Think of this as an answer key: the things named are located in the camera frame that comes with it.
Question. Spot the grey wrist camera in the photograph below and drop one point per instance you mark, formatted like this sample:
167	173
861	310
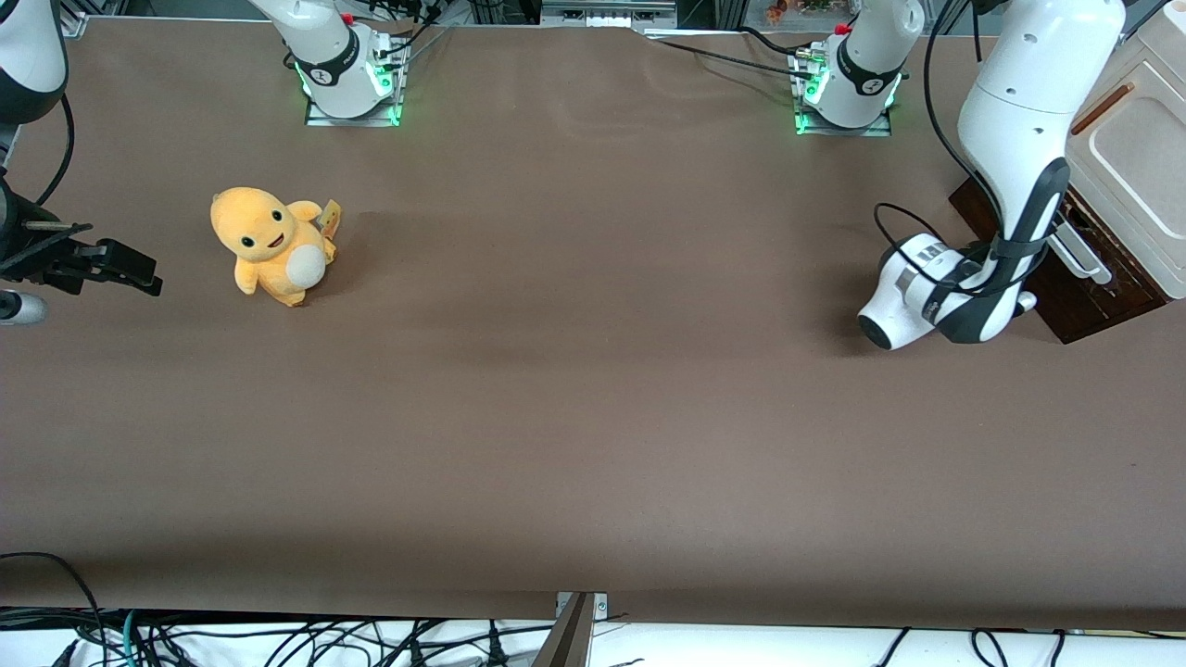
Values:
1027	302
18	308

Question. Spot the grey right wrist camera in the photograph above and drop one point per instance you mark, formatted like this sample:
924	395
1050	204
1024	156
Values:
18	308

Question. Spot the brown wooden drawer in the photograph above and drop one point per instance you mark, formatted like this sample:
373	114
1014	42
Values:
1075	320

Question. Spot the orange plush toy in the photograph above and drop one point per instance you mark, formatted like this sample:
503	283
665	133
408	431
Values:
273	250

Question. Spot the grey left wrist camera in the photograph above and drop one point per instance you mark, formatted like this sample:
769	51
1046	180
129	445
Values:
1027	302

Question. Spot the white drawer cabinet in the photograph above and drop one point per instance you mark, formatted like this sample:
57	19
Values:
1140	167

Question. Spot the grey background device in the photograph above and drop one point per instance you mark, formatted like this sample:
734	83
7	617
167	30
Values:
607	13

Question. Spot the silver metal bracket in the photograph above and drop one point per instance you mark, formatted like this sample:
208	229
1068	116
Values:
600	604

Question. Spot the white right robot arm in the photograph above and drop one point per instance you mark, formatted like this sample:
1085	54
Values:
324	56

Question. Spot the dark metal post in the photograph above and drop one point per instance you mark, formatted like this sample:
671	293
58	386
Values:
567	639

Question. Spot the aluminium frame post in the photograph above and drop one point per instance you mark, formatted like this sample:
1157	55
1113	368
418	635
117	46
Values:
72	18

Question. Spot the brown table cover sheet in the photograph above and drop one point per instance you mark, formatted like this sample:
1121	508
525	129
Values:
593	371

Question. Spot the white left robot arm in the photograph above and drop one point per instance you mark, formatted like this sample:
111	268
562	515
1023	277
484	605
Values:
1019	93

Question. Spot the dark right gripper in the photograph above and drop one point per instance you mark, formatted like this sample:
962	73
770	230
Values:
20	248

